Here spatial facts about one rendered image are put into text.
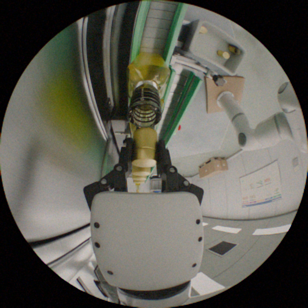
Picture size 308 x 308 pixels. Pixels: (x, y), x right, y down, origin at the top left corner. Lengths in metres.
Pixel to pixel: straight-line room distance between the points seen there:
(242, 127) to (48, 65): 0.54
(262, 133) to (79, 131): 0.50
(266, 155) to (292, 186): 1.50
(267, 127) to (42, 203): 0.51
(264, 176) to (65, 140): 3.85
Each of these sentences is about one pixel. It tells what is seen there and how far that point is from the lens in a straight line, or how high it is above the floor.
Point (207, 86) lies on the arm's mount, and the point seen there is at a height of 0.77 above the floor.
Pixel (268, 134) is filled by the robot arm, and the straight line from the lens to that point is 0.38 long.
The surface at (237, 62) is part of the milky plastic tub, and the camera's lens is 0.51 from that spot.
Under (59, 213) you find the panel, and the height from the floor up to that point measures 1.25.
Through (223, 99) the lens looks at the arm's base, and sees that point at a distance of 0.58.
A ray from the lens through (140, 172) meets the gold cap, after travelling 0.17.
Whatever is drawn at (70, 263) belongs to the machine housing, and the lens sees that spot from 0.23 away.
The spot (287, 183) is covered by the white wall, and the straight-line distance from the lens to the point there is 3.67.
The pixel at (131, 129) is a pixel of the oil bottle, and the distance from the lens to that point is 0.20.
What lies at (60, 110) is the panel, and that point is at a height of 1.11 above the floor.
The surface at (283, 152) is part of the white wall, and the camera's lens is 3.63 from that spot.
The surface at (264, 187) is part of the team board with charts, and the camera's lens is 3.81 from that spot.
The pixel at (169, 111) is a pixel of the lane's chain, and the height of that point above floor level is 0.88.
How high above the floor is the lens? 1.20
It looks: 24 degrees down
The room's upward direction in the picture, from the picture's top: 179 degrees clockwise
